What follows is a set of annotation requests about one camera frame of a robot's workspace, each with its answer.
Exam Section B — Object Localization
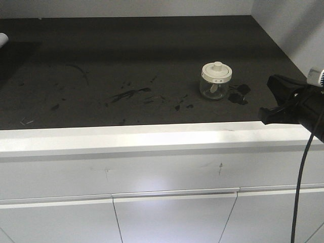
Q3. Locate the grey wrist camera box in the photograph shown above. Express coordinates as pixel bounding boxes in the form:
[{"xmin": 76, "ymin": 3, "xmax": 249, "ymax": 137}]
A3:
[{"xmin": 307, "ymin": 67, "xmax": 324, "ymax": 88}]

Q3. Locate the white paper roll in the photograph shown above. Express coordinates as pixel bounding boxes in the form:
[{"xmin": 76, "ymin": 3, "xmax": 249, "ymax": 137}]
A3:
[{"xmin": 0, "ymin": 33, "xmax": 9, "ymax": 48}]

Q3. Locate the glass jar with white lid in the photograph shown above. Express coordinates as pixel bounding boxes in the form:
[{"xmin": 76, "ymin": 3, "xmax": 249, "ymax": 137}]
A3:
[{"xmin": 199, "ymin": 61, "xmax": 232, "ymax": 101}]

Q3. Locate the white cabinet with drawers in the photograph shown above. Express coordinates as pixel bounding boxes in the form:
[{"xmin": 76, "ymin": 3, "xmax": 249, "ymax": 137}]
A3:
[{"xmin": 1, "ymin": 121, "xmax": 310, "ymax": 242}]

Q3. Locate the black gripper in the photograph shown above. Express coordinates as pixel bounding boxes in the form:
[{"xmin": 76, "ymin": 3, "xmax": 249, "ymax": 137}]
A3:
[{"xmin": 258, "ymin": 74, "xmax": 323, "ymax": 132}]

